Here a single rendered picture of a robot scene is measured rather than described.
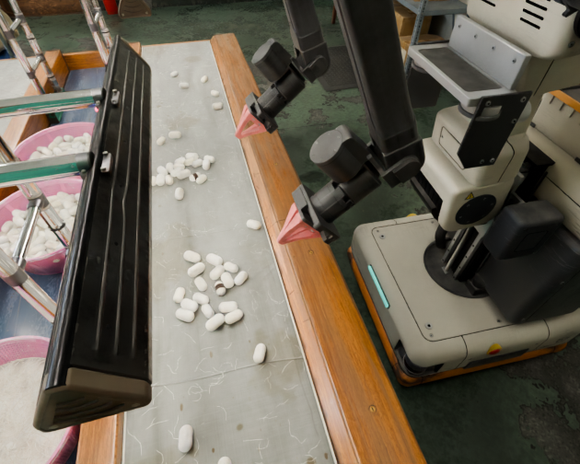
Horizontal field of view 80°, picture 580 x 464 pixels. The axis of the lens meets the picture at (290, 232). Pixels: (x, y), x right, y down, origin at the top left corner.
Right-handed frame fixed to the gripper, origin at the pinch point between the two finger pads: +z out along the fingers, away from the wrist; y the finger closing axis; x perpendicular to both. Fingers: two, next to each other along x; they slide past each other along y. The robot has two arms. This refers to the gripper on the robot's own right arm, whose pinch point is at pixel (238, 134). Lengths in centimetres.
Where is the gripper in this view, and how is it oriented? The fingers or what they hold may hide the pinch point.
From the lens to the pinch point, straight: 89.9
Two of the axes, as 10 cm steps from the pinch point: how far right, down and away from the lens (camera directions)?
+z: -7.4, 5.8, 3.4
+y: 2.7, 7.1, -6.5
